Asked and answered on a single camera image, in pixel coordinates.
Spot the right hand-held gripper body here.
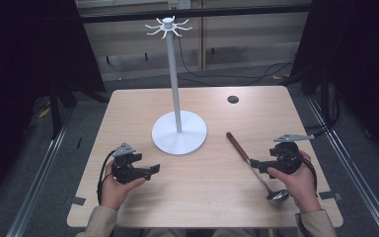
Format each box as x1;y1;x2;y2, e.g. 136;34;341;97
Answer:
258;133;316;176

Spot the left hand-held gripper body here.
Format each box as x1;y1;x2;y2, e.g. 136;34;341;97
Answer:
111;142;153;185

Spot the wooden-handled metal ladle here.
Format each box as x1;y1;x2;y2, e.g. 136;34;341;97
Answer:
225;131;290;204

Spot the white hook rack stand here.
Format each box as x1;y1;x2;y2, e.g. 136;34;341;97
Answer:
144;15;208;156

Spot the person's left hand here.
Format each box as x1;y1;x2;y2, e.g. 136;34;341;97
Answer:
100;160;147;211

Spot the person's right hand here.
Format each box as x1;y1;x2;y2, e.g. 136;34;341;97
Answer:
266;150;323;214

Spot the grey tape strip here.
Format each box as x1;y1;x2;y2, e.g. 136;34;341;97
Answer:
319;191;343;201
64;195;87;206

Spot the black stand leg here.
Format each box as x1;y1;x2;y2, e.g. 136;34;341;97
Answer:
48;82;63;140

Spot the black curtain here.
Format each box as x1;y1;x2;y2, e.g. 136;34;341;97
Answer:
290;0;379;166
0;0;107;211

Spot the black horizontal bar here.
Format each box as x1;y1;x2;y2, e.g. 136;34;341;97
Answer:
78;3;312;24

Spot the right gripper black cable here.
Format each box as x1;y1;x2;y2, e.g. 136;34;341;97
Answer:
282;147;319;198

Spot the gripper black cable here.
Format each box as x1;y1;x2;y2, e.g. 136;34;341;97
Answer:
282;147;319;198
96;149;116;205

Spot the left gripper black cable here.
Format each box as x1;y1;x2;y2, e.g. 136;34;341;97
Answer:
96;149;116;205

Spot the metal floor rail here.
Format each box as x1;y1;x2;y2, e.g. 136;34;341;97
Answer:
305;95;379;237
5;112;75;237

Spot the black floor cable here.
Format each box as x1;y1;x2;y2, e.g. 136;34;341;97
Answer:
177;36;297;87

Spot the white wall socket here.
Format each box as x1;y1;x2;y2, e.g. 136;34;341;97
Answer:
167;0;191;10

